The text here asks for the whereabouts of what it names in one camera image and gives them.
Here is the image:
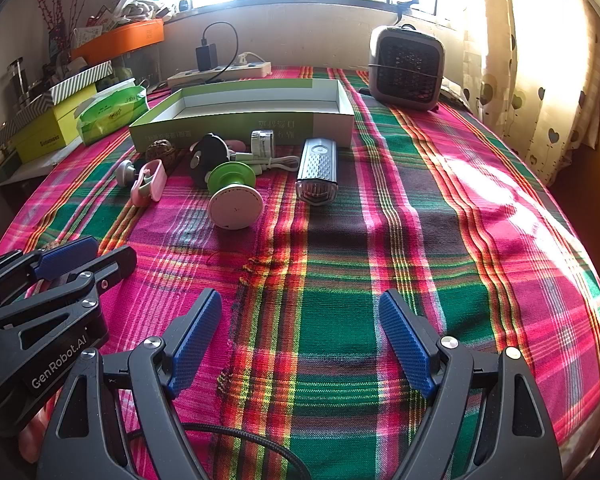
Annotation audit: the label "clear plastic organizer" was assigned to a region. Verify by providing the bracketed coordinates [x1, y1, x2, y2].
[112, 42, 163, 88]

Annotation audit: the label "yellow box striped lid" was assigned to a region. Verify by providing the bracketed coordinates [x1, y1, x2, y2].
[0, 60, 113, 151]

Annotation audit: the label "white plastic bags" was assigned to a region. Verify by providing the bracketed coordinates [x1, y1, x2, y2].
[107, 0, 173, 23]

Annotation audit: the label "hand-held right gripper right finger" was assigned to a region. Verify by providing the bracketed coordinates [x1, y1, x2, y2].
[378, 288, 565, 480]

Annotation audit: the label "clear glass jar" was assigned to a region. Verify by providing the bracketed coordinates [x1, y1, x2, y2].
[7, 60, 31, 106]

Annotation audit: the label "black window handle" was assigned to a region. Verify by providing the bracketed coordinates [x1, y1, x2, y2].
[395, 0, 418, 26]

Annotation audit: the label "plaid pink green blanket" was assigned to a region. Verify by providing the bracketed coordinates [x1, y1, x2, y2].
[0, 65, 600, 480]

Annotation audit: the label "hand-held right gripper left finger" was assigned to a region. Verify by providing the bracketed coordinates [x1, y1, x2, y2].
[36, 288, 224, 480]

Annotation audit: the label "orange box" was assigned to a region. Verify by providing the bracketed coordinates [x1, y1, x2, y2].
[70, 18, 165, 66]

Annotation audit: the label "black braided cable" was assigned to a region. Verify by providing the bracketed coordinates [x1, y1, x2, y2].
[125, 422, 312, 480]

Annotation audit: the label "black round disc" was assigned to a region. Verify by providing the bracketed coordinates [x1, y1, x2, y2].
[189, 133, 231, 188]

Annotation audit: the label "grey desktop heater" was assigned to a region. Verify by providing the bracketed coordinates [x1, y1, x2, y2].
[368, 24, 446, 110]

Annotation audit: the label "green white cardboard box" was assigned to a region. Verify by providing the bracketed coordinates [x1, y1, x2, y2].
[128, 78, 356, 153]

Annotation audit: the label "heart print curtain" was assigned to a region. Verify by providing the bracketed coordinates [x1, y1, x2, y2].
[472, 0, 600, 186]

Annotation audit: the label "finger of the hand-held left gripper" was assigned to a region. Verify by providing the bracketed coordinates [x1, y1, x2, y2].
[0, 246, 137, 352]
[0, 236, 100, 302]

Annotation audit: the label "white power strip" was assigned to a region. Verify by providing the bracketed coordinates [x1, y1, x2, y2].
[166, 61, 272, 90]

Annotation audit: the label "green tissue pack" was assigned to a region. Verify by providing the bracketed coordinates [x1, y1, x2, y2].
[75, 82, 148, 147]

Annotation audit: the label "black charger adapter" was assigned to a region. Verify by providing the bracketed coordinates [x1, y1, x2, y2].
[196, 44, 220, 72]

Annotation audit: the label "textured bike light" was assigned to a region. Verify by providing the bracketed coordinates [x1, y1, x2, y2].
[296, 138, 339, 207]

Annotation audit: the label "white knob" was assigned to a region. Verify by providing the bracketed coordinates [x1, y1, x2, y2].
[116, 160, 142, 187]

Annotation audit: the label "brown walnut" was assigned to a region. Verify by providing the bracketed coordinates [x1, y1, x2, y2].
[146, 140, 173, 163]

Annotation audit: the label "black charger cable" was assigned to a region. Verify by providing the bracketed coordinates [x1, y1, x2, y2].
[201, 21, 239, 83]

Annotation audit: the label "dried flower branches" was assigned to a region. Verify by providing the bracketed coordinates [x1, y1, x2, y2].
[32, 0, 101, 56]

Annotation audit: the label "white round disc green base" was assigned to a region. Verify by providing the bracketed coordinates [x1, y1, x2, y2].
[207, 161, 265, 231]

